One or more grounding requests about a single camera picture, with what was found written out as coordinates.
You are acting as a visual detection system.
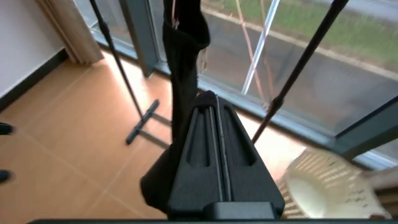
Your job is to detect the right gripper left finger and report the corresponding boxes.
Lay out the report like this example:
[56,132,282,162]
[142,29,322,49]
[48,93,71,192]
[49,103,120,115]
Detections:
[167,92,224,219]

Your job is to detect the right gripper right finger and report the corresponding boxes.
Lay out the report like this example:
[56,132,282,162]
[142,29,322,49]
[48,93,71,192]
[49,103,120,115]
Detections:
[217,96,285,219]

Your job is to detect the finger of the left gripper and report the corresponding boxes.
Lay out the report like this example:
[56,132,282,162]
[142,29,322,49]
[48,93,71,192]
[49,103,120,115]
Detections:
[0,122,15,136]
[0,169,14,185]

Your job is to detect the heap of clothes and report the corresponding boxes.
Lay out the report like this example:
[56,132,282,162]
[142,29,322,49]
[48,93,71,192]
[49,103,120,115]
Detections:
[139,90,219,216]

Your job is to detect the black shorts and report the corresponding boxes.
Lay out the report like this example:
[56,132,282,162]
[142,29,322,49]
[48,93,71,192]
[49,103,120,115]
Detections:
[162,0,211,144]

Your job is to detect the white laundry basket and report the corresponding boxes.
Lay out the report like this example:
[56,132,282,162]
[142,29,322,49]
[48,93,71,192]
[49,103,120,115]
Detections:
[275,147,393,220]

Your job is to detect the black clothes rack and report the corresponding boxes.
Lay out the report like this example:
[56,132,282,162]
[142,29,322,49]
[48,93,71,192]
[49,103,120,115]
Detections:
[88,0,350,151]

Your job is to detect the beige curtain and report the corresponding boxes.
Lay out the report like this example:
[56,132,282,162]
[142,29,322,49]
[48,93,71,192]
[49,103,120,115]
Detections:
[34,0,105,65]
[362,166,398,220]

